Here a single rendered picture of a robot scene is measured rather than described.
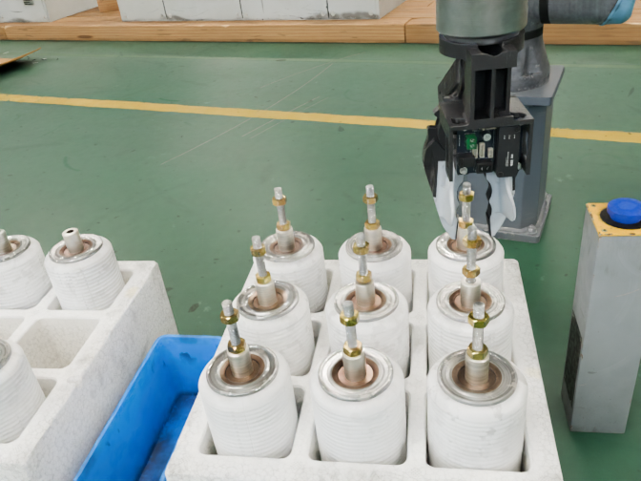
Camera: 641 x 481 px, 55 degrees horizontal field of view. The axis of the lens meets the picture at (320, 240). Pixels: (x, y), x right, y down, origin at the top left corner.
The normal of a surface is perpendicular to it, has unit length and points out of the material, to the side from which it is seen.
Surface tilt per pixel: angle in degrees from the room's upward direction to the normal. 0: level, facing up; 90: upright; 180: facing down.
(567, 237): 0
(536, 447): 0
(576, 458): 0
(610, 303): 90
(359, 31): 90
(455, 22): 90
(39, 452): 90
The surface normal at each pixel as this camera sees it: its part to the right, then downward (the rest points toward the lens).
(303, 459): -0.11, -0.85
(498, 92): -0.01, 0.53
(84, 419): 0.98, -0.01
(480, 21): -0.22, 0.54
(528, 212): 0.34, 0.46
